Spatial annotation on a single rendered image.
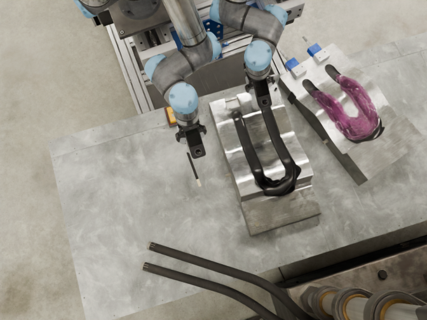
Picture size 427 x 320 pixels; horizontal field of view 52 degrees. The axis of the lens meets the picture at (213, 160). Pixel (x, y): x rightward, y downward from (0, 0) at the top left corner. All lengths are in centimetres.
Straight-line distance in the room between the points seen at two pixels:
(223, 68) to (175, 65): 121
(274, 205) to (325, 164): 27
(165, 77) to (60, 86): 161
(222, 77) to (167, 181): 94
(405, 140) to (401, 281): 50
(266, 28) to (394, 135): 64
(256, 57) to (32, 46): 194
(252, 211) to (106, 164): 57
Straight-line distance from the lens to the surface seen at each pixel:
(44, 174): 265
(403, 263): 174
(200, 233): 160
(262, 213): 156
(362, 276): 169
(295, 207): 157
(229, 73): 243
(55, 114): 273
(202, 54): 127
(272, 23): 131
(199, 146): 136
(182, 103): 118
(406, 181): 177
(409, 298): 92
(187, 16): 121
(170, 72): 125
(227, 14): 133
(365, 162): 161
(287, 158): 155
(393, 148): 166
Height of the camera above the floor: 239
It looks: 75 degrees down
